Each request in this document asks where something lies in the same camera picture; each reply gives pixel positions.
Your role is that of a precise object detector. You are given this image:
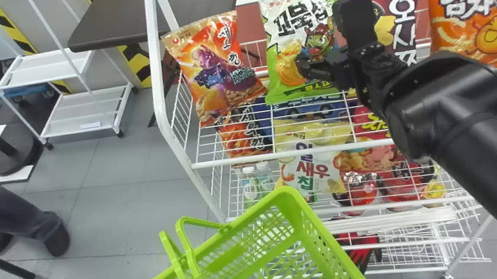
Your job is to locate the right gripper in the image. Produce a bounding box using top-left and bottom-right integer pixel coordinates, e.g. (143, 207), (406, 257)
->
(293, 45), (359, 102)

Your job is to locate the green basket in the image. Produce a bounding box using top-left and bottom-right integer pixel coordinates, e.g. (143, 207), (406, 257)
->
(108, 175), (376, 279)

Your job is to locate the green snack packet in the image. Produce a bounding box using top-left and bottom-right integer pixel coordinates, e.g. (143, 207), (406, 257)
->
(251, 0), (355, 106)

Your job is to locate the blue snack packet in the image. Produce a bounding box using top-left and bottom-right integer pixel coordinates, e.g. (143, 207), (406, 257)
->
(248, 85), (358, 131)

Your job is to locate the red yellow snack packet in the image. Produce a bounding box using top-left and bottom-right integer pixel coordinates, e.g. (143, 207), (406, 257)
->
(348, 101), (392, 143)

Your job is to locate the orange purple snack packet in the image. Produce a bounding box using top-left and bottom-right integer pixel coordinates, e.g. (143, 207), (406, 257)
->
(158, 8), (271, 133)

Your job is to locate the white snack packet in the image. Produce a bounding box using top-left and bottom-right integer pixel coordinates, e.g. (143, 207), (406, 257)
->
(275, 137), (350, 204)

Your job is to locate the dark red snack packet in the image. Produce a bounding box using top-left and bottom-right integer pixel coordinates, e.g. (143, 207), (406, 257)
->
(338, 0), (434, 75)

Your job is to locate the pink snack packet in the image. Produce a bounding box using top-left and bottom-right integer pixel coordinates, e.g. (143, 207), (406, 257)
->
(331, 134), (410, 182)

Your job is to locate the white bottle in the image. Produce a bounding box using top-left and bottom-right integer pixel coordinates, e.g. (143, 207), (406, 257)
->
(254, 160), (277, 195)
(239, 165), (261, 204)

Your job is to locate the red noodle cup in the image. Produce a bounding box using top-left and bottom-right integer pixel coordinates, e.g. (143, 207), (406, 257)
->
(330, 168), (382, 218)
(376, 161), (429, 209)

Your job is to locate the yellow can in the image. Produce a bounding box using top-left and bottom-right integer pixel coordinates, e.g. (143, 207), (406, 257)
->
(421, 179), (449, 209)

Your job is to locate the dark side table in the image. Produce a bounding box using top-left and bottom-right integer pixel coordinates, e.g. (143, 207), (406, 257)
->
(61, 0), (249, 55)

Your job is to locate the white shelf trolley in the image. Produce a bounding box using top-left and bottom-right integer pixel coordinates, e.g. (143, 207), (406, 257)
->
(0, 0), (142, 156)

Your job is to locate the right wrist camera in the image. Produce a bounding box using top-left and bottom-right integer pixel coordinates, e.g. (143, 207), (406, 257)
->
(331, 0), (381, 53)

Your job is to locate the white wire rack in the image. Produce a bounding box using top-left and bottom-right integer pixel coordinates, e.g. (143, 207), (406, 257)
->
(139, 0), (497, 279)

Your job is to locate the yellow black striped post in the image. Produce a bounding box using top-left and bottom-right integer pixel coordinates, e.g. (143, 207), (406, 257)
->
(0, 0), (73, 105)
(83, 0), (155, 96)

